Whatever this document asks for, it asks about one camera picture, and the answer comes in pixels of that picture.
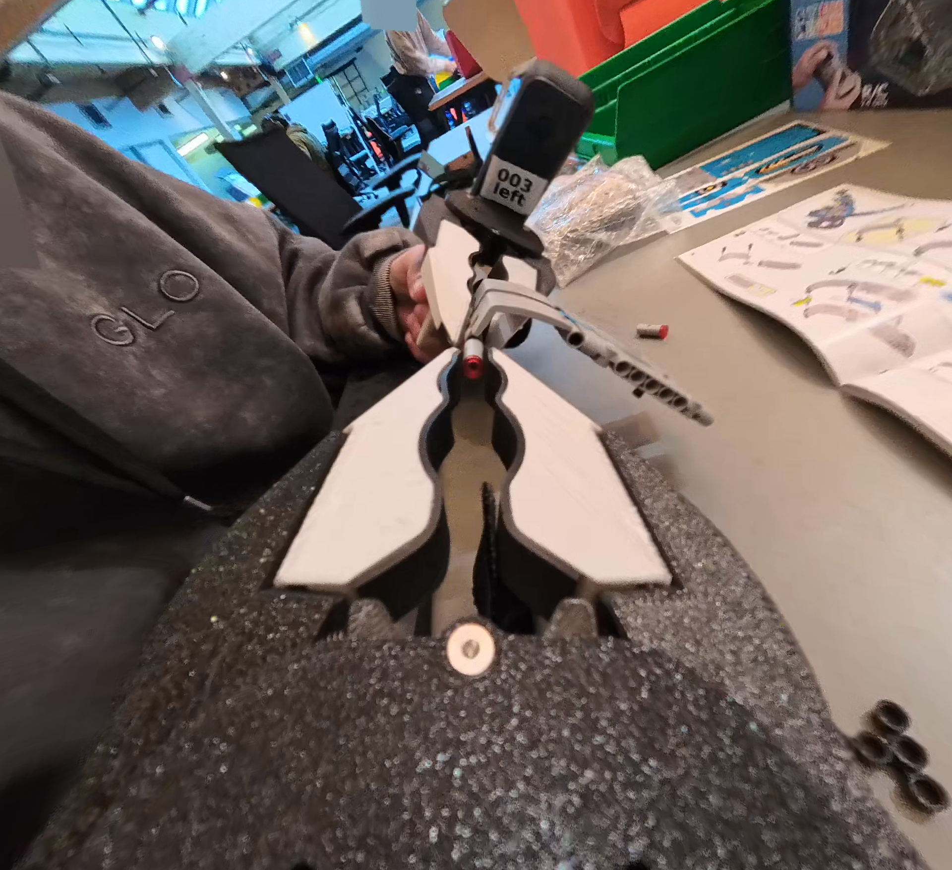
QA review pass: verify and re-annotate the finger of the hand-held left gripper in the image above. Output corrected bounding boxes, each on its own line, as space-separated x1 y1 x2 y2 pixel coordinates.
420 219 478 350
483 255 557 300

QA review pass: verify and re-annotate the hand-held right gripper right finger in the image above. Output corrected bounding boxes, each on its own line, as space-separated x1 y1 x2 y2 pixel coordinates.
487 349 672 588

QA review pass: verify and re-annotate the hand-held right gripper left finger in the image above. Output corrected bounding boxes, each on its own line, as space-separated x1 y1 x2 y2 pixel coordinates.
274 349 458 592

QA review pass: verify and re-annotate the small clear plastic bag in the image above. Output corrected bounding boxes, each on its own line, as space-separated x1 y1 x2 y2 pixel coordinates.
532 156 681 289

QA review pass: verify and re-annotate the grey building block assembly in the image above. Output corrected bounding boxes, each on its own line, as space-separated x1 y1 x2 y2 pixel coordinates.
461 279 715 428

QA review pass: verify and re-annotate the grey desk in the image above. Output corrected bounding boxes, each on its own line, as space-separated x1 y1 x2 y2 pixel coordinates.
513 104 952 870

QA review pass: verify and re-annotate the person's left hand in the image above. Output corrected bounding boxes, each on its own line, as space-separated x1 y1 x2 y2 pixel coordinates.
390 244 449 364

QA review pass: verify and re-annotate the tan board on wooden stand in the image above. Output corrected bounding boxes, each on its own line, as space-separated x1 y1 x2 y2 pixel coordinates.
442 0 536 83

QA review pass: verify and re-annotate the green plastic bin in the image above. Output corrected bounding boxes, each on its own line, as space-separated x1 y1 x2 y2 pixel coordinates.
576 0 793 172

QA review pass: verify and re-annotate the black office chair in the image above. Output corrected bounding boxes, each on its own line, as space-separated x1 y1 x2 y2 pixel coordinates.
212 122 414 250

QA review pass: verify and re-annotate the sticker sheet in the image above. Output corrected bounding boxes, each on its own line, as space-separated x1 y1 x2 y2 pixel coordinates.
658 120 891 235

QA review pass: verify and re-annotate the building instruction booklet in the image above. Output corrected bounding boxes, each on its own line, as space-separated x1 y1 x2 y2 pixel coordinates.
677 184 952 455

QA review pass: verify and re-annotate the toy robot product box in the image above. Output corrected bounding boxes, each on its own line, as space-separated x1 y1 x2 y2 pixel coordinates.
781 0 952 113

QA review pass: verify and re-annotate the cluster of black bushings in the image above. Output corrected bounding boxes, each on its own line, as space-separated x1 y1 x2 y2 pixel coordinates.
851 699 952 815

